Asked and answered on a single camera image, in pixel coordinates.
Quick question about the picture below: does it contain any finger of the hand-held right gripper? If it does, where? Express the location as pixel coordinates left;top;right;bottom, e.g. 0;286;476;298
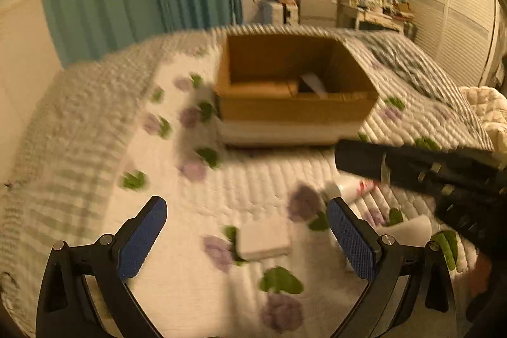
335;139;392;186

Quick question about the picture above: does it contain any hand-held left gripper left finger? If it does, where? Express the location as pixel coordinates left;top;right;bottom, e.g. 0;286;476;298
35;196;168;338

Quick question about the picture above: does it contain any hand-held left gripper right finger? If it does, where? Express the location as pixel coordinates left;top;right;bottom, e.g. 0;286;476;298
328;196;457;338

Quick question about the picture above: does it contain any white bottle with red label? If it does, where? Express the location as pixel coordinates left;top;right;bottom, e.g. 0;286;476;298
324;174;381;204

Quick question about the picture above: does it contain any brown cardboard box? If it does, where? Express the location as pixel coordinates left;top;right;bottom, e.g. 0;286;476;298
215;33;380;147

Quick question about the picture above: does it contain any white rectangular box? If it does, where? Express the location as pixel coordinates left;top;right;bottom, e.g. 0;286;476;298
236;218;292;263

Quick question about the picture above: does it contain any white plastic container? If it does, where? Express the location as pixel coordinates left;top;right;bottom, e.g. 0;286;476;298
374;215;434;244

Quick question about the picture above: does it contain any white fluffy comforter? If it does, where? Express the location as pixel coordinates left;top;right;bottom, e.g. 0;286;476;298
459;85;507;154

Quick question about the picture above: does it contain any white paper slip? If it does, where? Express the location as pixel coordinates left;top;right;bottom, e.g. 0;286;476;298
300;73;329;96

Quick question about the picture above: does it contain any floral quilted bed cover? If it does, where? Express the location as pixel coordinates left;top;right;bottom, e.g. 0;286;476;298
0;25;496;338

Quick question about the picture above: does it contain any grey striped blanket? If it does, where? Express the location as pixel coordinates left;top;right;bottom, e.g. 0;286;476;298
341;27;496;150

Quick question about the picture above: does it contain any cluttered wooden desk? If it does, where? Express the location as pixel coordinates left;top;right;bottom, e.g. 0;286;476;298
337;1;417;40

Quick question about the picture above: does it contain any grey small cabinet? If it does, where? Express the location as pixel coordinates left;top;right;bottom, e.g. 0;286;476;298
299;0;341;28

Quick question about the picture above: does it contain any white appliance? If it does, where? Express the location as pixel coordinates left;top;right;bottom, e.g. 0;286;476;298
259;0;300;26

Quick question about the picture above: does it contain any white louvred wardrobe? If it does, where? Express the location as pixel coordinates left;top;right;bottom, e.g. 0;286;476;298
407;0;503;86

